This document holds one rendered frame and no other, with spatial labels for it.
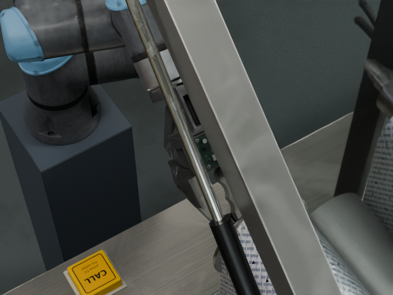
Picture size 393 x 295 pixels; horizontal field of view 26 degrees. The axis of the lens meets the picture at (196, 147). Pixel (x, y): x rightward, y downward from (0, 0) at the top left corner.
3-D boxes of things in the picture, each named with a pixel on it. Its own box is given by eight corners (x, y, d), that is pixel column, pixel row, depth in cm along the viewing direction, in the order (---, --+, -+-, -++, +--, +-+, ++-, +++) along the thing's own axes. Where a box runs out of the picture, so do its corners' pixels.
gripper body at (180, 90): (200, 181, 105) (160, 92, 103) (178, 179, 113) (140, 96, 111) (251, 154, 107) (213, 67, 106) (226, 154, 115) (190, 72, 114)
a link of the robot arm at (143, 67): (126, 65, 111) (180, 41, 113) (141, 98, 112) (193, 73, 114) (142, 59, 104) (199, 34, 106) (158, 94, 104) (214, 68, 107)
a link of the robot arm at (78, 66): (21, 64, 163) (9, 13, 152) (90, 52, 165) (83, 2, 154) (27, 112, 156) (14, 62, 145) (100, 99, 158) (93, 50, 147)
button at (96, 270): (103, 254, 150) (102, 248, 148) (122, 285, 147) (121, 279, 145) (68, 274, 148) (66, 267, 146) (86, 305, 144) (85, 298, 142)
